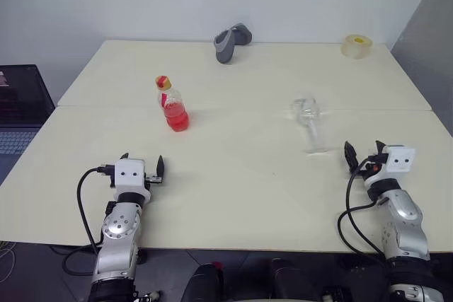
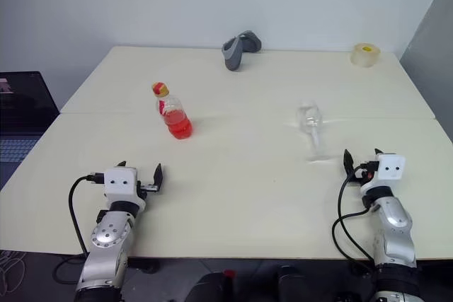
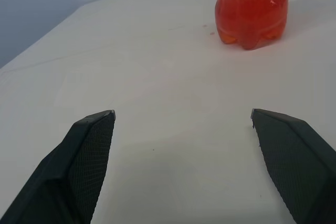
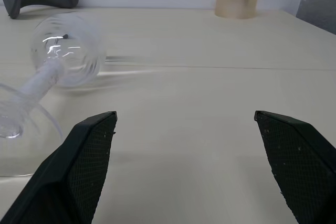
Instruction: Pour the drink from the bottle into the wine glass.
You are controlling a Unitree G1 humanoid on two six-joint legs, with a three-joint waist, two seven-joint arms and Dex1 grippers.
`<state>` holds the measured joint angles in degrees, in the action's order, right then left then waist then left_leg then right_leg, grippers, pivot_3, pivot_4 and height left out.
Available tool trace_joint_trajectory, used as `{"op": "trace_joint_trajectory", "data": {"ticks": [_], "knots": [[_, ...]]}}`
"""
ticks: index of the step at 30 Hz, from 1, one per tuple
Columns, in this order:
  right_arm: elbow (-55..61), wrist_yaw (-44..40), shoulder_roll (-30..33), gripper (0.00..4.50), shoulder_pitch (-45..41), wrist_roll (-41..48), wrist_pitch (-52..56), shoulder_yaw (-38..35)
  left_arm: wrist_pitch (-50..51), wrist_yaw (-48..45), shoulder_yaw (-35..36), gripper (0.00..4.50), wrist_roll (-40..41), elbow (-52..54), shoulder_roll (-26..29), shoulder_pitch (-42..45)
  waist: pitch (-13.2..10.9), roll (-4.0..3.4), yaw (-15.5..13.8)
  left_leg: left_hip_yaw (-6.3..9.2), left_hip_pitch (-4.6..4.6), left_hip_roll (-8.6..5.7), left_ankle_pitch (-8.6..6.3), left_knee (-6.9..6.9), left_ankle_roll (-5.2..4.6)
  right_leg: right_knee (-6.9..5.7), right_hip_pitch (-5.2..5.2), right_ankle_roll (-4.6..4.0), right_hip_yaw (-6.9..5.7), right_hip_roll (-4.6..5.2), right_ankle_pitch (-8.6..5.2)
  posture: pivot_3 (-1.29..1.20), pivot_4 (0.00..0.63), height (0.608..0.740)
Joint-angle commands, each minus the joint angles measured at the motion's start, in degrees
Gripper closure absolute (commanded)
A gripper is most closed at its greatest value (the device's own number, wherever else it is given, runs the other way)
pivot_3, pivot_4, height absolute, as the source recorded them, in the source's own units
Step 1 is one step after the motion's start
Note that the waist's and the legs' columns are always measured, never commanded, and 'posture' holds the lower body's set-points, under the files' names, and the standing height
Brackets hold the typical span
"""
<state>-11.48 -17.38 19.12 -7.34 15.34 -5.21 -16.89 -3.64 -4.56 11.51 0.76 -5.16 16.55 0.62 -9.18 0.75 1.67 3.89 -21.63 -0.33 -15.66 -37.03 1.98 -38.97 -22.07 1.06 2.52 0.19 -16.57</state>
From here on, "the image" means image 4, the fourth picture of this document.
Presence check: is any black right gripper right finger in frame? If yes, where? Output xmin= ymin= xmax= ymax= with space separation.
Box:
xmin=254 ymin=110 xmax=336 ymax=224

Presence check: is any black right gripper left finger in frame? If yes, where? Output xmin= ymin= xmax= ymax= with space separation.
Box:
xmin=0 ymin=111 xmax=118 ymax=224

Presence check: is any clear glass cup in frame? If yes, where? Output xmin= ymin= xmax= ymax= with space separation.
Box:
xmin=0 ymin=11 xmax=107 ymax=143

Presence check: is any translucent tape roll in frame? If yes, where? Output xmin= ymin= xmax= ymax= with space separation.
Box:
xmin=214 ymin=0 xmax=259 ymax=20

